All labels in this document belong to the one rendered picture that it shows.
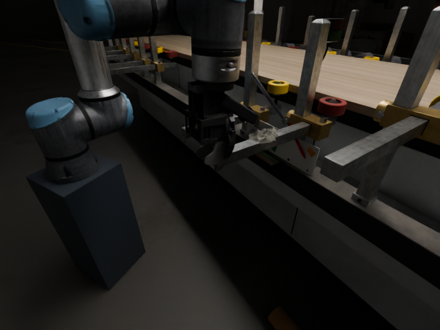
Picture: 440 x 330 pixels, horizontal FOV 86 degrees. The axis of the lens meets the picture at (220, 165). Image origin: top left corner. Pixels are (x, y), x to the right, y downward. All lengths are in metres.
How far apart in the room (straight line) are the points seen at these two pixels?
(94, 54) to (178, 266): 1.04
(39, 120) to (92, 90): 0.20
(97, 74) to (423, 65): 0.91
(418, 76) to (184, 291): 1.18
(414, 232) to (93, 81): 1.05
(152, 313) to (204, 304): 0.24
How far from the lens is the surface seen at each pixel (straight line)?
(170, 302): 1.29
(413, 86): 0.62
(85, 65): 0.98
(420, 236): 0.74
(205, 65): 0.43
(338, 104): 0.80
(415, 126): 0.57
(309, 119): 0.75
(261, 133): 0.62
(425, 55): 0.61
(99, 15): 0.44
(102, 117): 1.00
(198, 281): 1.32
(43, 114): 0.95
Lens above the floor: 1.14
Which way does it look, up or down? 33 degrees down
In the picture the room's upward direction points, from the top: straight up
